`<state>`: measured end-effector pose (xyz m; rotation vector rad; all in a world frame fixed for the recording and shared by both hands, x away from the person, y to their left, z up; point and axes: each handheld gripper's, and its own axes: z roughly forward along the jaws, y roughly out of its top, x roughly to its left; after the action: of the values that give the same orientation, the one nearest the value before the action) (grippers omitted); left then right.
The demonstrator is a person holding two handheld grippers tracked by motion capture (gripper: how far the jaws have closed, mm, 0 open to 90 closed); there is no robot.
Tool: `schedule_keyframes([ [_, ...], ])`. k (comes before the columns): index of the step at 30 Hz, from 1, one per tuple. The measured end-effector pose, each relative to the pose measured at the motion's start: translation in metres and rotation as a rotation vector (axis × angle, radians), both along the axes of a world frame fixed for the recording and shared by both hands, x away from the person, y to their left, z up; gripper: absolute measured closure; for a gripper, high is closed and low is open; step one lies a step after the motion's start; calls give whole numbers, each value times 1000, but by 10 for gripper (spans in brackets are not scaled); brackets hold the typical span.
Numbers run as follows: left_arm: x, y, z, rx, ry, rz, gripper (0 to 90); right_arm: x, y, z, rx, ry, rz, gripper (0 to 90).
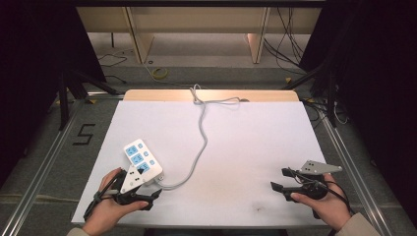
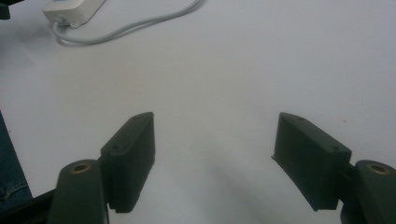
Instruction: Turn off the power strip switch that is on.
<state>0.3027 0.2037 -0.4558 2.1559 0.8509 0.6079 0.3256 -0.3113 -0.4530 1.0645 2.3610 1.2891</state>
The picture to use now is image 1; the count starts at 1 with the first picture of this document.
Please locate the white power strip blue sockets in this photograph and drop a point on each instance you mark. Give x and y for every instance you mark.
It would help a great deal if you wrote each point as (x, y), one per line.
(144, 157)

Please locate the light wooden shelf unit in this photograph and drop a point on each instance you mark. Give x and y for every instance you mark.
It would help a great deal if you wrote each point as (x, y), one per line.
(196, 19)

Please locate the aluminium floor rail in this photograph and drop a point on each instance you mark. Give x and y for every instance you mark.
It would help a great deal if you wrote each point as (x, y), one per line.
(39, 177)
(354, 170)

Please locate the dark curtain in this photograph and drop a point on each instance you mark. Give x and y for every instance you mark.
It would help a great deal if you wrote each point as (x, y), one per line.
(36, 65)
(377, 82)

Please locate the person's right hand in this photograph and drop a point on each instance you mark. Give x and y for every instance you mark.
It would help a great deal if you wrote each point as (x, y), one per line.
(327, 206)

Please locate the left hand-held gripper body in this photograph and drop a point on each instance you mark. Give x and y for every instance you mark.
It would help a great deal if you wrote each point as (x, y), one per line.
(131, 199)

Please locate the black metal stand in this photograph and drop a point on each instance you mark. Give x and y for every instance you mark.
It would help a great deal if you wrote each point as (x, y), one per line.
(78, 88)
(329, 95)

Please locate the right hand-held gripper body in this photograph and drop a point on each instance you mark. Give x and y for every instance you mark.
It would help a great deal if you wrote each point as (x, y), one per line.
(311, 188)

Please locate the person's left hand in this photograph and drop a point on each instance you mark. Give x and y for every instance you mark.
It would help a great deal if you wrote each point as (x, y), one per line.
(109, 209)

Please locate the yellow tape roll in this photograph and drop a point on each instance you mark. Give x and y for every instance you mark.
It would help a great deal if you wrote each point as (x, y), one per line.
(160, 73)

